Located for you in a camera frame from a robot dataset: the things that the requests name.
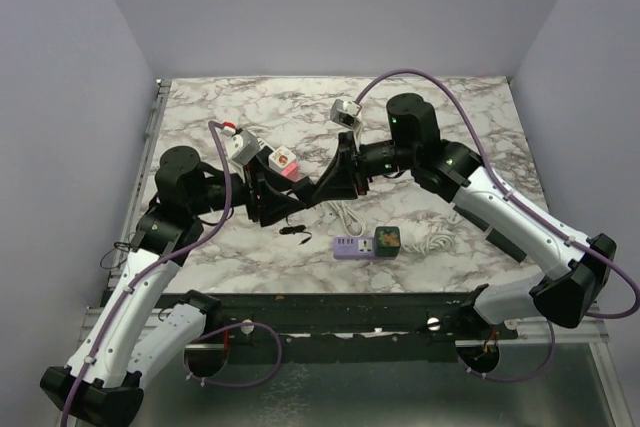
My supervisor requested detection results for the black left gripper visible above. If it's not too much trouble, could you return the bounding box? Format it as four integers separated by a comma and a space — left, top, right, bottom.
190, 153, 307, 225

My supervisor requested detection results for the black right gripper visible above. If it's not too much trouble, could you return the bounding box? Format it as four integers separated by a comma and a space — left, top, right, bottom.
313, 131, 417, 200

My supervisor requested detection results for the thin black cable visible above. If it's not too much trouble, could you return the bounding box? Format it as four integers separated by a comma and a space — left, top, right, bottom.
278, 214, 314, 247

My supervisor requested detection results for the small black adapter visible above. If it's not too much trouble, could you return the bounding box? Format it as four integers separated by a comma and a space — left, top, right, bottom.
292, 177, 316, 202

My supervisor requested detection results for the pink plug adapter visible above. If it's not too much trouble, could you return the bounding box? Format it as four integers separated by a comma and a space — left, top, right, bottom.
280, 162, 300, 182

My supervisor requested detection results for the white cube socket adapter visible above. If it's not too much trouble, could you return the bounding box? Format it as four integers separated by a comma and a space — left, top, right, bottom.
268, 146, 296, 172

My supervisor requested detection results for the purple power strip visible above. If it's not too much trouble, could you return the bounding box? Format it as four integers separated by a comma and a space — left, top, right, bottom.
332, 236, 376, 260

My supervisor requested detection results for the dark green charger block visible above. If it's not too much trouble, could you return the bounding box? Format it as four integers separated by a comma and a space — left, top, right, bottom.
374, 226, 402, 258

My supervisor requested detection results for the white power strip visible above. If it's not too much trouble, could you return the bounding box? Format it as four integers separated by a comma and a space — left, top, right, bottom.
259, 141, 274, 151

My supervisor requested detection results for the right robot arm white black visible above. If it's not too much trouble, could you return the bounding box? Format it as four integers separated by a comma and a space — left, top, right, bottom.
311, 93, 616, 338

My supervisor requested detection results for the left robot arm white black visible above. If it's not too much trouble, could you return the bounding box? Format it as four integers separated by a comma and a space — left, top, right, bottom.
40, 146, 305, 426

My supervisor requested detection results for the black mat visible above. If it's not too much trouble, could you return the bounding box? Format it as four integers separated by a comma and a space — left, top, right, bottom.
486, 228, 527, 263

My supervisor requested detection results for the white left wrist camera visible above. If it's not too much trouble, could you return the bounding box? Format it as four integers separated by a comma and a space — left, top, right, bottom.
222, 122, 268, 169

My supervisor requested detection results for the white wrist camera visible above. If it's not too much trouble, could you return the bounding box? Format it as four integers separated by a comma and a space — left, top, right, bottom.
329, 99, 364, 146
222, 122, 268, 169

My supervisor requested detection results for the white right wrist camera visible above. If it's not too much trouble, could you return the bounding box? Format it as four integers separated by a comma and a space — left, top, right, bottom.
329, 99, 364, 146

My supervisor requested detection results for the white purple strip cord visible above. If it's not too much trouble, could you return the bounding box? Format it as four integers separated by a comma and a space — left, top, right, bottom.
402, 216, 461, 254

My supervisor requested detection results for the aluminium frame left rail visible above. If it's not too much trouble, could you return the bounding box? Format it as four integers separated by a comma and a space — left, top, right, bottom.
108, 79, 171, 291

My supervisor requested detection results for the black mounting base rail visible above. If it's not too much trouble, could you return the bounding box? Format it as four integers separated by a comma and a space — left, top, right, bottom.
217, 292, 516, 364

